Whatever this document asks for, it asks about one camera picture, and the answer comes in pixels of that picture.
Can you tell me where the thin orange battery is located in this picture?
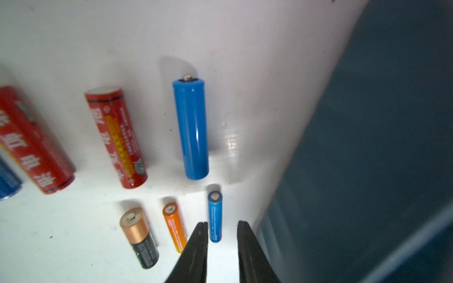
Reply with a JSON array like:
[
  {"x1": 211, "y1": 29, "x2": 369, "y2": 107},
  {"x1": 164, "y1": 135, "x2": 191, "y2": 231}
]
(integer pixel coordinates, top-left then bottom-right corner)
[{"x1": 162, "y1": 202, "x2": 187, "y2": 254}]

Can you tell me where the teal plastic storage box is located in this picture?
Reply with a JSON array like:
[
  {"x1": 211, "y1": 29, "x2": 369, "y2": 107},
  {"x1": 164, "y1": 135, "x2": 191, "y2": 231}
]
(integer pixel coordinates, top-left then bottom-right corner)
[{"x1": 258, "y1": 1, "x2": 453, "y2": 283}]

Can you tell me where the small blue battery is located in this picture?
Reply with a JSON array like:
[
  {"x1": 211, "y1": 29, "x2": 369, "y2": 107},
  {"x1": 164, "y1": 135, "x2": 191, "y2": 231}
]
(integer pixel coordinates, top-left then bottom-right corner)
[{"x1": 208, "y1": 191, "x2": 222, "y2": 243}]

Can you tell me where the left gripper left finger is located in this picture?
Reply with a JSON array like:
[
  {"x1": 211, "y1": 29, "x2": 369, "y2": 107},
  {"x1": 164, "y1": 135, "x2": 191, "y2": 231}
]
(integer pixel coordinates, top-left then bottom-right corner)
[{"x1": 166, "y1": 222, "x2": 208, "y2": 283}]

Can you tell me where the blue slim battery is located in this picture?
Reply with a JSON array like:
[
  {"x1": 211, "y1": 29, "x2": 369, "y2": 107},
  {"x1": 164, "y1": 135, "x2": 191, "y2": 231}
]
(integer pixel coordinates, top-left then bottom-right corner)
[{"x1": 0, "y1": 158, "x2": 22, "y2": 200}]

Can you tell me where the small Duracell battery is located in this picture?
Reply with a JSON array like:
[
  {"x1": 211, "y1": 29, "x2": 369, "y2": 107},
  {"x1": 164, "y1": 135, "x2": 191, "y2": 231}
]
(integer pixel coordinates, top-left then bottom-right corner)
[{"x1": 119, "y1": 208, "x2": 159, "y2": 270}]

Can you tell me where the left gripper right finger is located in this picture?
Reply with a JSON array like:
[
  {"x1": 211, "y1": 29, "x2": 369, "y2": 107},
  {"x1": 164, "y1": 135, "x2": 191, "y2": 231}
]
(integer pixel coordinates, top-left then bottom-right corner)
[{"x1": 237, "y1": 221, "x2": 280, "y2": 283}]

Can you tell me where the red Huahong battery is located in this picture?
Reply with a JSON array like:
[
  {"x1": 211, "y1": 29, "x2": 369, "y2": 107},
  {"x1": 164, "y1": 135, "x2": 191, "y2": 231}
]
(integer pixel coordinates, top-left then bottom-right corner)
[{"x1": 1, "y1": 86, "x2": 75, "y2": 195}]

